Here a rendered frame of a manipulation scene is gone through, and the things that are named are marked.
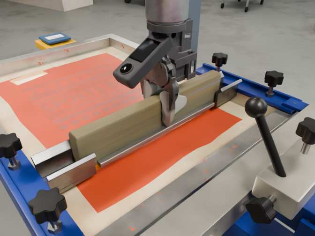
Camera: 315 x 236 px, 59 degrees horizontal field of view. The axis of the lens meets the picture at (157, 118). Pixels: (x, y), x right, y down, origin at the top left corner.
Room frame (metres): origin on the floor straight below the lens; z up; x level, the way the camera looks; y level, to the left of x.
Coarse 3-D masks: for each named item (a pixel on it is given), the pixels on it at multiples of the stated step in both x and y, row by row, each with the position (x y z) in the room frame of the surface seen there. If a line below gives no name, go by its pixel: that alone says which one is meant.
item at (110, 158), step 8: (208, 104) 0.57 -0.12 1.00; (192, 112) 0.54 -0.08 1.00; (200, 112) 0.54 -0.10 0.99; (176, 120) 0.50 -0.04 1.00; (184, 120) 0.51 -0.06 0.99; (160, 128) 0.47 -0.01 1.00; (168, 128) 0.48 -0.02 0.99; (144, 136) 0.45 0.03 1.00; (152, 136) 0.45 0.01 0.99; (128, 144) 0.42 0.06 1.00; (136, 144) 0.42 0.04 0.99; (112, 152) 0.40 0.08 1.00; (120, 152) 0.40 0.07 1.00; (128, 152) 0.41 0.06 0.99; (104, 160) 0.38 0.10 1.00; (112, 160) 0.38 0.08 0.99
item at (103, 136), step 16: (192, 80) 0.57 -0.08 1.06; (208, 80) 0.58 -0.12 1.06; (192, 96) 0.54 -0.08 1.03; (208, 96) 0.58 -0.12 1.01; (128, 112) 0.43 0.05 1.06; (144, 112) 0.45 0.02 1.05; (160, 112) 0.48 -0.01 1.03; (80, 128) 0.38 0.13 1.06; (96, 128) 0.39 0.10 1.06; (112, 128) 0.40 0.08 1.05; (128, 128) 0.42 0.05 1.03; (144, 128) 0.45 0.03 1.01; (80, 144) 0.36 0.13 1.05; (96, 144) 0.38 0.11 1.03; (112, 144) 0.40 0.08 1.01; (96, 160) 0.38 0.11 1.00
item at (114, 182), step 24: (48, 72) 0.84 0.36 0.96; (24, 96) 0.68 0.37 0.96; (24, 120) 0.56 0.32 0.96; (48, 120) 0.56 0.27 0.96; (48, 144) 0.47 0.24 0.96; (144, 144) 0.47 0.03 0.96; (120, 168) 0.40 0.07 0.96; (144, 168) 0.40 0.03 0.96; (168, 168) 0.40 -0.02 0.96; (96, 192) 0.34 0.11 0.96; (120, 192) 0.34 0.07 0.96
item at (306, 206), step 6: (312, 198) 0.25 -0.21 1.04; (306, 204) 0.24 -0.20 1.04; (312, 204) 0.24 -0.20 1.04; (300, 210) 0.24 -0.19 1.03; (306, 210) 0.23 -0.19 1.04; (312, 210) 0.23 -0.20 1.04; (282, 216) 0.25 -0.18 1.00; (300, 216) 0.23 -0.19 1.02; (306, 216) 0.23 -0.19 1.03; (312, 216) 0.23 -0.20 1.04; (288, 222) 0.24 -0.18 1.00; (294, 222) 0.24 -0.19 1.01; (312, 222) 0.22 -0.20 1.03; (294, 228) 0.24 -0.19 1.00
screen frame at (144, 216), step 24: (72, 48) 0.98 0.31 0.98; (96, 48) 1.05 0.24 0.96; (120, 48) 1.03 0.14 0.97; (0, 72) 0.82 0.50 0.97; (240, 96) 0.63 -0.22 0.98; (288, 120) 0.52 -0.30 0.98; (240, 144) 0.43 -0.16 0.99; (192, 168) 0.36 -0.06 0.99; (216, 168) 0.36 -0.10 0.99; (168, 192) 0.31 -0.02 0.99; (192, 192) 0.31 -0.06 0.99; (144, 216) 0.26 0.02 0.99
